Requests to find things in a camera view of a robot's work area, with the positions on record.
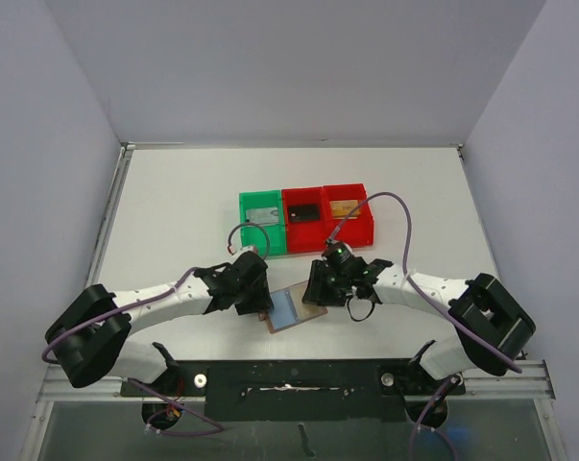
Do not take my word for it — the blue credit card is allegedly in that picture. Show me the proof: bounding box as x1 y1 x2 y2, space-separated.
268 289 299 331

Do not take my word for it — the brown leather card holder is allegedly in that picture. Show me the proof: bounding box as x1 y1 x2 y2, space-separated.
258 281 327 334

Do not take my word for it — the red plastic double bin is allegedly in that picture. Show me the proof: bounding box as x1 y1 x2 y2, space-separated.
281 183 374 254

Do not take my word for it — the green plastic bin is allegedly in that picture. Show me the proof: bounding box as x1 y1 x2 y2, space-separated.
239 189 287 256

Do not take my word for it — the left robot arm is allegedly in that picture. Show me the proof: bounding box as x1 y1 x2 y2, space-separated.
41 249 272 388

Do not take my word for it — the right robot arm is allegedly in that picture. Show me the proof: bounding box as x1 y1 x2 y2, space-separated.
302 242 536 380

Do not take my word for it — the gold credit card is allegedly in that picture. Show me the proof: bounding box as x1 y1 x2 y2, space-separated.
329 199 361 220

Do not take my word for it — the black credit card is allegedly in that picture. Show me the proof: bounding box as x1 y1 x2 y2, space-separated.
287 204 321 224

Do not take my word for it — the silver credit card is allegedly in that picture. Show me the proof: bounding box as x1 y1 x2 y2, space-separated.
245 206 280 226

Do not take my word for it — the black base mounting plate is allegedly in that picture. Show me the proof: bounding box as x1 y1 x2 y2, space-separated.
120 358 442 424

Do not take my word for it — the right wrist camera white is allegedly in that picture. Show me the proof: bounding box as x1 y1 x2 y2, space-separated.
325 237 346 254

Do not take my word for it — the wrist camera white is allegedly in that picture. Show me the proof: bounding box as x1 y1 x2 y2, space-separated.
228 245 259 258
325 237 346 254

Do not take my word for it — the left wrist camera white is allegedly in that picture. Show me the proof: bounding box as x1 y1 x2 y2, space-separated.
228 245 259 258

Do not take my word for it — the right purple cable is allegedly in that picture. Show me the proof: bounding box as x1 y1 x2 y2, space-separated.
325 191 523 461

